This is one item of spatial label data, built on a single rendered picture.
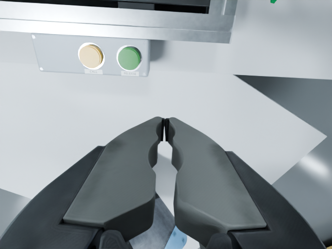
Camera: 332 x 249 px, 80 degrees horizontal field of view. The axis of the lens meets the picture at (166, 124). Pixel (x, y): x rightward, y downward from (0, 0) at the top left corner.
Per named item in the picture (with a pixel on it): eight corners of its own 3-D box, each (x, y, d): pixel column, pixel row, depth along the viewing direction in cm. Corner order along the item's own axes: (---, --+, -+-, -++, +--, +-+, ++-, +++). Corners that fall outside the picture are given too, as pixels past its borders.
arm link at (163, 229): (161, 202, 60) (191, 244, 54) (123, 233, 56) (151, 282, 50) (160, 192, 50) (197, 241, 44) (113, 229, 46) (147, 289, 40)
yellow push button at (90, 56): (104, 66, 39) (102, 69, 37) (84, 65, 39) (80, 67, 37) (102, 44, 37) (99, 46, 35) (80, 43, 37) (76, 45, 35)
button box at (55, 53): (149, 70, 44) (147, 77, 39) (54, 65, 44) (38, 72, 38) (150, 35, 41) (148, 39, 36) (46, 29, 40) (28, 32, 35)
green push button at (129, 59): (141, 68, 39) (139, 71, 37) (120, 67, 39) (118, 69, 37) (140, 47, 37) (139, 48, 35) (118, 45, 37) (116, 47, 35)
